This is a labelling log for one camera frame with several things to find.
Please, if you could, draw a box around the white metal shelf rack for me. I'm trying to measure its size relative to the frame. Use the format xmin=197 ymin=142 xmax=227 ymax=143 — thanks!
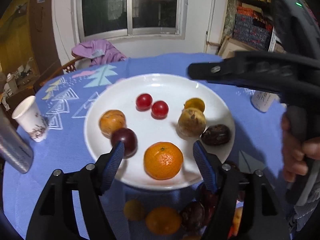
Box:
xmin=267 ymin=25 xmax=277 ymax=53

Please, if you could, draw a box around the blue printed tablecloth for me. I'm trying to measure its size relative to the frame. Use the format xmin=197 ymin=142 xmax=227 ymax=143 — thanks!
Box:
xmin=2 ymin=52 xmax=300 ymax=240

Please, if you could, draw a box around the grey knitted clothing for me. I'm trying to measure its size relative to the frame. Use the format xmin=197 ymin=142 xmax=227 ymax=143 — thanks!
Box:
xmin=287 ymin=197 xmax=320 ymax=234

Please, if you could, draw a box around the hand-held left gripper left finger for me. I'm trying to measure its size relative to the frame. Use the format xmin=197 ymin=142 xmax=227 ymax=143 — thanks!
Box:
xmin=25 ymin=141 xmax=130 ymax=240

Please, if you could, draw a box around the wooden picture frame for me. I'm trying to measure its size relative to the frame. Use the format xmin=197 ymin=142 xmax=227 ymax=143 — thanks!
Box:
xmin=217 ymin=35 xmax=253 ymax=58

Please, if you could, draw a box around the wooden cabinet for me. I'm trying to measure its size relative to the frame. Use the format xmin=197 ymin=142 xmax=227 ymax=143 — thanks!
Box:
xmin=0 ymin=0 xmax=63 ymax=120

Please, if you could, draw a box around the stainless steel bottle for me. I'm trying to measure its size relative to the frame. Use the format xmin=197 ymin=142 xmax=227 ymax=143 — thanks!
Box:
xmin=0 ymin=107 xmax=34 ymax=174

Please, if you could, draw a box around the purple cloth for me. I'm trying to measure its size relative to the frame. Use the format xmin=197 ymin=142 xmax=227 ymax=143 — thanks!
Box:
xmin=72 ymin=39 xmax=128 ymax=67

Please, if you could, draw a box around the white plate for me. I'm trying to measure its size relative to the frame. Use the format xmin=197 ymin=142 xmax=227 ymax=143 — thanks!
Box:
xmin=84 ymin=73 xmax=236 ymax=190

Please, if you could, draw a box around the wicker chair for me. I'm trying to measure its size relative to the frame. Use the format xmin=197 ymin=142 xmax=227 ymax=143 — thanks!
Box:
xmin=40 ymin=57 xmax=83 ymax=85

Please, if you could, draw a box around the white paper cup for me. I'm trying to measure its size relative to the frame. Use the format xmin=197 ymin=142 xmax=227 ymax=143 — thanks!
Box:
xmin=12 ymin=95 xmax=49 ymax=142

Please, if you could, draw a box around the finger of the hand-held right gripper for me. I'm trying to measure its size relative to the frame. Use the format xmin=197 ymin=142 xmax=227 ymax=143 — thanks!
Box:
xmin=188 ymin=51 xmax=283 ymax=93

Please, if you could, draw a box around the white board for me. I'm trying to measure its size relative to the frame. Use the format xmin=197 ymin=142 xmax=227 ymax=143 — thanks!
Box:
xmin=204 ymin=0 xmax=229 ymax=54

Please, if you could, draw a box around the orange tangerine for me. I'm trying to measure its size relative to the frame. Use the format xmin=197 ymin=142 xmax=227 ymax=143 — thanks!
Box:
xmin=145 ymin=206 xmax=182 ymax=236
xmin=143 ymin=141 xmax=184 ymax=180

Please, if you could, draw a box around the white framed window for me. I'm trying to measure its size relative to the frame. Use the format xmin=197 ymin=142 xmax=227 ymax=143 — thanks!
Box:
xmin=72 ymin=0 xmax=189 ymax=42

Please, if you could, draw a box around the stack of patterned boxes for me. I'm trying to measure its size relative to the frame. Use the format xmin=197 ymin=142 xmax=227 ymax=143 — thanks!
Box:
xmin=226 ymin=0 xmax=285 ymax=53

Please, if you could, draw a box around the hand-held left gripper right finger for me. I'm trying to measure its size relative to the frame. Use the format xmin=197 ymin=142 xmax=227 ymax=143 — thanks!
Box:
xmin=192 ymin=140 xmax=290 ymax=240

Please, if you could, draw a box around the yellow orange tomato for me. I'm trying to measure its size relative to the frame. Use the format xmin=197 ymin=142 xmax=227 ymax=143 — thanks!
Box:
xmin=184 ymin=98 xmax=206 ymax=112
xmin=123 ymin=199 xmax=146 ymax=221

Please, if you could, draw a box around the person's right hand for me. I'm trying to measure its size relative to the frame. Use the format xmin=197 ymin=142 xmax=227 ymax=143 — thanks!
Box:
xmin=281 ymin=112 xmax=320 ymax=183

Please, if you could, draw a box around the white drink can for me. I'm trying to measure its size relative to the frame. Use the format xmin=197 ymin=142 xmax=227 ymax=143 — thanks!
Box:
xmin=251 ymin=90 xmax=274 ymax=113

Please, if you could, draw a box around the red cherry tomato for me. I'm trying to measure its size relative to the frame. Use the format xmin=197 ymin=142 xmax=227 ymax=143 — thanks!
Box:
xmin=136 ymin=93 xmax=153 ymax=111
xmin=151 ymin=100 xmax=169 ymax=119

